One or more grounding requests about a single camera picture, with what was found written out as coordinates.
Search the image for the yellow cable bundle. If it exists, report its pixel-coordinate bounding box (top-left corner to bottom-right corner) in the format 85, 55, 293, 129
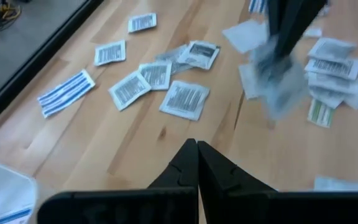
0, 1, 22, 21

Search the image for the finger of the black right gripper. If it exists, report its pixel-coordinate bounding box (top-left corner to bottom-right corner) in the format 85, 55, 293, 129
265, 0, 287, 38
273, 0, 328, 62

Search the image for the long white bandage packet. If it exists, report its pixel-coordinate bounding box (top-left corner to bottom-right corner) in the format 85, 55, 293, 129
303, 27, 323, 39

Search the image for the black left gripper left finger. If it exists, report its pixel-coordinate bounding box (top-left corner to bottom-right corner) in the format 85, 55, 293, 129
37, 138, 199, 224

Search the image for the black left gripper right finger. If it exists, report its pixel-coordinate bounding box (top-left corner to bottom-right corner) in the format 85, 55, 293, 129
197, 141, 358, 224

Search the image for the blue striped bandage packet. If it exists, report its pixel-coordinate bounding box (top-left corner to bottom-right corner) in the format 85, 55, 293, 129
0, 207, 33, 224
37, 68, 96, 119
248, 0, 267, 15

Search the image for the white square gauze packet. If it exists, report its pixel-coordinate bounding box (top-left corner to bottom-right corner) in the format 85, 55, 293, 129
313, 175, 358, 192
221, 19, 270, 54
237, 63, 260, 101

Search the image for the green striped white packet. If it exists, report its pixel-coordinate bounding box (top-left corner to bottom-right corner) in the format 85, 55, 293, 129
306, 98, 336, 129

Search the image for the white plastic bin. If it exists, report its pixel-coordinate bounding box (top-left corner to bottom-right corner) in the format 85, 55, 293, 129
0, 156, 39, 224

